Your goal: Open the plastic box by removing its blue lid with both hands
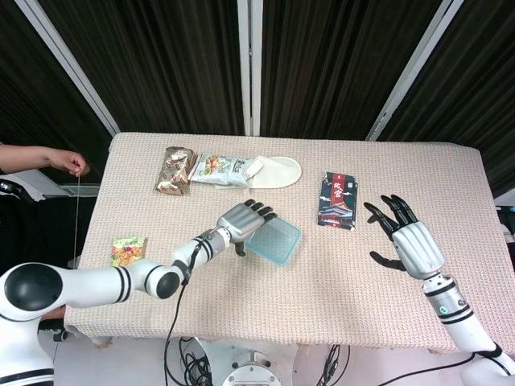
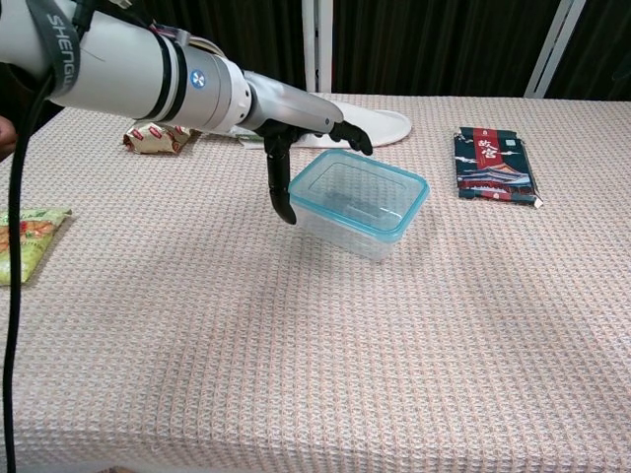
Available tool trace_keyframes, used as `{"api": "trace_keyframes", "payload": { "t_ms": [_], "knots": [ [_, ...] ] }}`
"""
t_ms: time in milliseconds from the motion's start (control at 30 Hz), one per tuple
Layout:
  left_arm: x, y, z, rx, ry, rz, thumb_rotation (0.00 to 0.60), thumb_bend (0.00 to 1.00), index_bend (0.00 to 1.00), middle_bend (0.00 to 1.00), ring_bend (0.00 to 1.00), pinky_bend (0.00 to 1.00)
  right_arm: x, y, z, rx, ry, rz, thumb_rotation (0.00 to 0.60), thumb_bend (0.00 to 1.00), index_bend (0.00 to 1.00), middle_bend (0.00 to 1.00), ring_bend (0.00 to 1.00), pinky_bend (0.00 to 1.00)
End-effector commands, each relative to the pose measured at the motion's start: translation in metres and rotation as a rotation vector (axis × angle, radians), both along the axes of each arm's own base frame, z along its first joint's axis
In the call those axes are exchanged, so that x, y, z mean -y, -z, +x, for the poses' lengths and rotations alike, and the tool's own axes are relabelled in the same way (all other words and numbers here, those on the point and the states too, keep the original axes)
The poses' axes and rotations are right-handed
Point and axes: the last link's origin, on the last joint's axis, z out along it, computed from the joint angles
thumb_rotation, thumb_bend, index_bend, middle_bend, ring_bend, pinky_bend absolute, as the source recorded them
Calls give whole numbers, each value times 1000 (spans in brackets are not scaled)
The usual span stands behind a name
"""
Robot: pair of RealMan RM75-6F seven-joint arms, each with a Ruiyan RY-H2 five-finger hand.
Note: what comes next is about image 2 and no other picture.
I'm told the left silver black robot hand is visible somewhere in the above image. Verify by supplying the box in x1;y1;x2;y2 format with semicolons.
241;70;375;226

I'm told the clear blue-rimmed plastic container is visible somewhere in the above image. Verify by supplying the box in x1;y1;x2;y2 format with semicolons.
288;149;431;242

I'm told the person's bare hand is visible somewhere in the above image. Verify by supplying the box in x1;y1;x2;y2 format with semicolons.
0;115;19;162

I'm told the white slipper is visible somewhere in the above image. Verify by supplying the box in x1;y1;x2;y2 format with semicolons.
295;93;413;149

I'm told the black curtain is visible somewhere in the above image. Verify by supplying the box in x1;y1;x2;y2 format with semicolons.
0;0;631;164

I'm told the gold red snack bag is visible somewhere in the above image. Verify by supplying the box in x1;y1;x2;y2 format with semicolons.
121;122;201;156

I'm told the dark blue palace print packet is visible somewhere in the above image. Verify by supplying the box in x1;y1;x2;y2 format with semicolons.
453;126;545;210

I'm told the pink waffle tablecloth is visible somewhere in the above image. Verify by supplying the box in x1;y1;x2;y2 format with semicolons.
0;91;631;473

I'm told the green snack bag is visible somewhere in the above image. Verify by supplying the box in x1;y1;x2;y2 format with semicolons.
0;207;73;288

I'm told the white frame post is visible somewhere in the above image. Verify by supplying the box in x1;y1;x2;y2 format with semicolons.
301;0;334;95
524;0;588;99

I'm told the grey lettered strap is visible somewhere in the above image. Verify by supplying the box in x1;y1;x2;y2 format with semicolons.
24;0;83;98

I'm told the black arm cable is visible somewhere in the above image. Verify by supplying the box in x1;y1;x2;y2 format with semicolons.
2;71;56;473

